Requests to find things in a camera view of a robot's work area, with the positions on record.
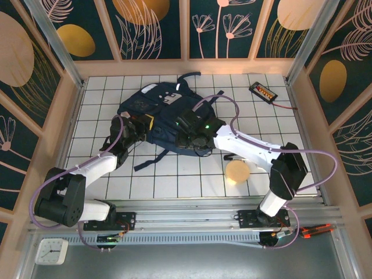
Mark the navy blue backpack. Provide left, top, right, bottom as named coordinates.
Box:
left=117, top=71, right=226, bottom=172

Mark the round beige disc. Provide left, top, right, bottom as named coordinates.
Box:
left=225, top=160, right=251, bottom=185

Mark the black charger board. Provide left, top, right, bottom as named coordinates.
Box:
left=249, top=81, right=278, bottom=104

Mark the white square clock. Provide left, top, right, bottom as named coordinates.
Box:
left=34, top=238, right=69, bottom=266

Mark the orange black hand tool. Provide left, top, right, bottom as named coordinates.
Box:
left=300, top=223, right=334, bottom=239

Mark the aluminium mounting rail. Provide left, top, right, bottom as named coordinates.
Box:
left=28, top=199, right=342, bottom=233

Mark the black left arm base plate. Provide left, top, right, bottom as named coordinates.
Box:
left=83, top=211, right=137, bottom=232

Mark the red wire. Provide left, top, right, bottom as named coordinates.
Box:
left=273, top=101, right=299, bottom=110

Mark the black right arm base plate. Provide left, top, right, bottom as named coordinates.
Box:
left=238, top=209, right=291, bottom=229

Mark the grey slotted cable duct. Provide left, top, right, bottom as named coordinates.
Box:
left=68, top=232, right=262, bottom=247

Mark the aluminium frame post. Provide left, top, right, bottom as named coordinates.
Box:
left=23, top=0, right=87, bottom=90
left=285, top=0, right=339, bottom=85

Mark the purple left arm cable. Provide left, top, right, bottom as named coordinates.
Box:
left=30, top=115, right=124, bottom=251

